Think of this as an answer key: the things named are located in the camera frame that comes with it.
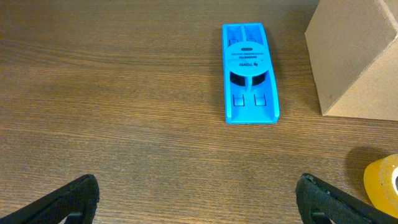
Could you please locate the brown cardboard box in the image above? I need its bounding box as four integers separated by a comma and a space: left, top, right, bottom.
305, 0, 397, 121

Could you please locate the yellow adhesive tape roll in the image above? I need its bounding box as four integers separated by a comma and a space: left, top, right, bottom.
363, 154, 397, 217

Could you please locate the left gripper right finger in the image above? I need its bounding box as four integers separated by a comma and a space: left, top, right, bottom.
295, 173, 397, 224

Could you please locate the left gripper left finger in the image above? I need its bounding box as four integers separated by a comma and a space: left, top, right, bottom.
1, 174, 100, 224

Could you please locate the blue whiteboard eraser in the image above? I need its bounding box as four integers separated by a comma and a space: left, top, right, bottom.
222, 23, 280, 124

